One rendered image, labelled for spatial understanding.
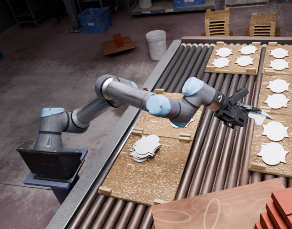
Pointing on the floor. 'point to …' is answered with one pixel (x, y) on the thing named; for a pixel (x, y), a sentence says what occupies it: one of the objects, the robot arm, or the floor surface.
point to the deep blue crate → (95, 20)
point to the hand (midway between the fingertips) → (259, 121)
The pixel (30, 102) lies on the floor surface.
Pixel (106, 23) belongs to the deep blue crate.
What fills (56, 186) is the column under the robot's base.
